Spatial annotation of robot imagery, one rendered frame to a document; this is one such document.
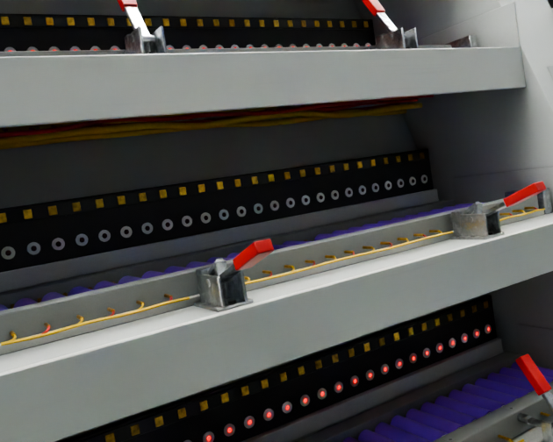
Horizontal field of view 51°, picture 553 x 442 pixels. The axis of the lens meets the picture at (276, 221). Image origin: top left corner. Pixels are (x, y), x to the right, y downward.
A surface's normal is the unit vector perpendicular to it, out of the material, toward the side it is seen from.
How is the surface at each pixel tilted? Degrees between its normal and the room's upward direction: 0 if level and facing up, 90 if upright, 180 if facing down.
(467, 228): 90
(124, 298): 110
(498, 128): 90
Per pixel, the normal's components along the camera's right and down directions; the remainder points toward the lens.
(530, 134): -0.85, 0.16
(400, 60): 0.51, -0.03
